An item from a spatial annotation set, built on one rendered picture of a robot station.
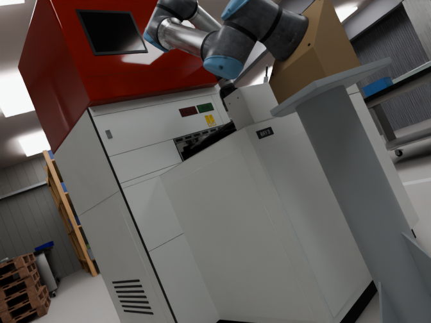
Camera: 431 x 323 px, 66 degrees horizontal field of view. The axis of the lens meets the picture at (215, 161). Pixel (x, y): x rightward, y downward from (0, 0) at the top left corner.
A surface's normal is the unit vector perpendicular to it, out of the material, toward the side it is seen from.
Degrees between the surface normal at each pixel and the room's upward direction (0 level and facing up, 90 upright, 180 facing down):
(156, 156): 90
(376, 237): 90
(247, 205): 90
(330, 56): 90
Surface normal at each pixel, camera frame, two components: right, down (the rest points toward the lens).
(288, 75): -0.82, 0.33
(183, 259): 0.59, -0.30
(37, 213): 0.38, -0.22
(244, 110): -0.70, 0.26
